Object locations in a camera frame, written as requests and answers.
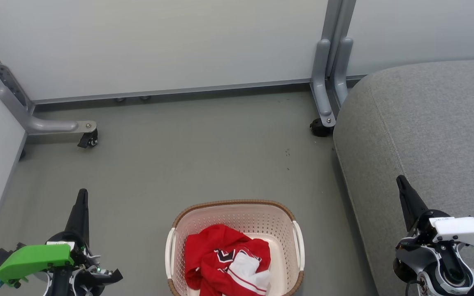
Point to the beige perforated laundry basket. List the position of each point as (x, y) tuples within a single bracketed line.
[(245, 218)]

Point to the grey partition bottom rail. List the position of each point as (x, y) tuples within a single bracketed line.
[(179, 92)]

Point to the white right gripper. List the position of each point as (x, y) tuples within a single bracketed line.
[(463, 230)]

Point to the grey partition double post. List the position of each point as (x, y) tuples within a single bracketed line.
[(338, 20)]

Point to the grey partition leg with plate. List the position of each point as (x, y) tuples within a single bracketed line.
[(47, 125)]

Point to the grey fabric sofa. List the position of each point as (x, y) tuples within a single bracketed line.
[(434, 131)]

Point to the red and white jersey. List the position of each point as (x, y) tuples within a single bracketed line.
[(212, 255)]

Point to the grey partition upright leg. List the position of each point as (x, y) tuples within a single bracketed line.
[(341, 74), (321, 82)]

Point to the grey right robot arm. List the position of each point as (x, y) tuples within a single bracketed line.
[(447, 271)]

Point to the grey partition foot with caster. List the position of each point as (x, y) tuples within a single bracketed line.
[(6, 78)]

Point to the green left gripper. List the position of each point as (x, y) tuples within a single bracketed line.
[(35, 259)]

